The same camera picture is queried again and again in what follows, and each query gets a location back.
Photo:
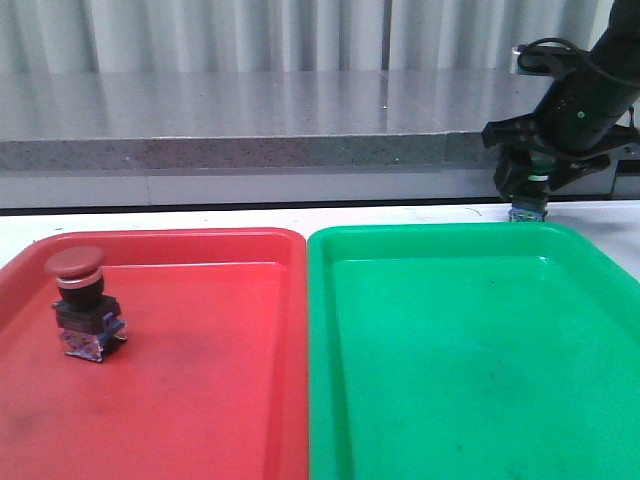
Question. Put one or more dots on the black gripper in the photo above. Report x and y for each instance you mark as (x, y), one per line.
(576, 121)

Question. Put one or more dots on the green mushroom push button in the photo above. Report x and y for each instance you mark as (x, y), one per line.
(529, 204)

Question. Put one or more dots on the red mushroom push button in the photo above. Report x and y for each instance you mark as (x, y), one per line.
(90, 322)

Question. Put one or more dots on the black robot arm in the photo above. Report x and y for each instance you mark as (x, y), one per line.
(615, 55)

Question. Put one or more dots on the green plastic tray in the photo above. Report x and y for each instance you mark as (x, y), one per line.
(471, 351)

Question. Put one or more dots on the red plastic tray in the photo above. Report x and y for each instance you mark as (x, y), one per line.
(210, 384)

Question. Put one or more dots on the grey stone counter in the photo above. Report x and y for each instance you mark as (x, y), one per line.
(165, 140)

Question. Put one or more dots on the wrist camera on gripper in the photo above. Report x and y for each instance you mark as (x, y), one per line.
(531, 62)

